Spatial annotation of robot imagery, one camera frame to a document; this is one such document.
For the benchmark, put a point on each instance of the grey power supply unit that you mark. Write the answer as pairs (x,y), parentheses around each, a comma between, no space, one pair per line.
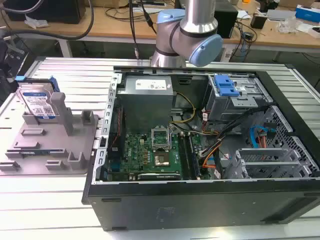
(146,100)

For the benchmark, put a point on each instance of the wooden desk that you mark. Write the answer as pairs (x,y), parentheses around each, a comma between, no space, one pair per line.
(120,22)

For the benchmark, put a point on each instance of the black open PC case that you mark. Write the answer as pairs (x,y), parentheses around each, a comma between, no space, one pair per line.
(175,205)

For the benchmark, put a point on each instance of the disk bay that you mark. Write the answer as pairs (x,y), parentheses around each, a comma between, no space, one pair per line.
(265,162)

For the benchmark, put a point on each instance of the small black box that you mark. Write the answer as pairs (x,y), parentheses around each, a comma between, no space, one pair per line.
(258,20)

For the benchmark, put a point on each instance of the clear plastic packaging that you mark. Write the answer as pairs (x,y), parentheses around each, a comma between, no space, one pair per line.
(287,23)

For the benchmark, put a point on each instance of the metal drive cage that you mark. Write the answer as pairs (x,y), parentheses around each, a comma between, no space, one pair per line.
(232,100)

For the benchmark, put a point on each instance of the blue plastic drive latch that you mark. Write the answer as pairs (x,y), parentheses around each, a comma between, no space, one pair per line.
(226,86)

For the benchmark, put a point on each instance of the grey plastic parts rack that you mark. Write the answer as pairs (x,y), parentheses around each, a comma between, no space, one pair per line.
(57,152)

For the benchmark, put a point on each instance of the black graphics card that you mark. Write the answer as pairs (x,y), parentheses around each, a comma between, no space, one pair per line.
(158,176)

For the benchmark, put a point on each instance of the hard disk in blue carrier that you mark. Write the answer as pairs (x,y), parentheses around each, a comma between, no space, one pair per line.
(37,101)

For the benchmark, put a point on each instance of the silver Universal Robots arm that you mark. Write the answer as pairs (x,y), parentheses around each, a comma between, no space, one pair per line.
(186,27)

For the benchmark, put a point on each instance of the green motherboard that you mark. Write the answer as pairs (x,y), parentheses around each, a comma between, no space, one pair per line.
(147,156)

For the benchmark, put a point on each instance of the blue and white box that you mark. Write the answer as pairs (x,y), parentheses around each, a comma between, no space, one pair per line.
(308,12)

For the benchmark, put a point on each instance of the black computer tower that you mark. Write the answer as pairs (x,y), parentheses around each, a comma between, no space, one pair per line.
(226,22)

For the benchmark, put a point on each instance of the RAM slot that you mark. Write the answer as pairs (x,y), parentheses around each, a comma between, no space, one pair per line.
(183,155)
(193,155)

